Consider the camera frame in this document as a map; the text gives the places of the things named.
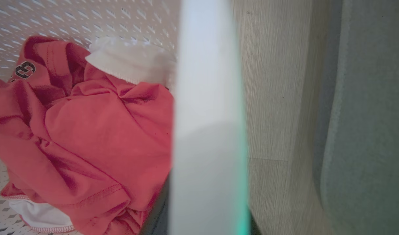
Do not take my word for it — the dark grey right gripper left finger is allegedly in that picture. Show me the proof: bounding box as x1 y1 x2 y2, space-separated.
139 175 171 235

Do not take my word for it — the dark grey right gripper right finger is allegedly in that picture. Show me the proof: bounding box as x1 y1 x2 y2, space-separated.
250 210 262 235

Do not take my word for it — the white perforated plastic laundry basket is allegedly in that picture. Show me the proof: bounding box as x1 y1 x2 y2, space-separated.
0 0 252 235

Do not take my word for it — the red shirt with black logo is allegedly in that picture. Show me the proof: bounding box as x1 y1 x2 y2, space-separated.
0 35 174 235

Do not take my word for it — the white cloth with red trim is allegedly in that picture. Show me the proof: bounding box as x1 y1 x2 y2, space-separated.
1 194 76 233

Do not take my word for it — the grey-green fabric sofa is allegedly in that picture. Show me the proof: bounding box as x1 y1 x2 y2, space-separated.
312 0 399 235

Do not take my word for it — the white knit garment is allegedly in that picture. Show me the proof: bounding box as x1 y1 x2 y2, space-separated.
85 36 177 86

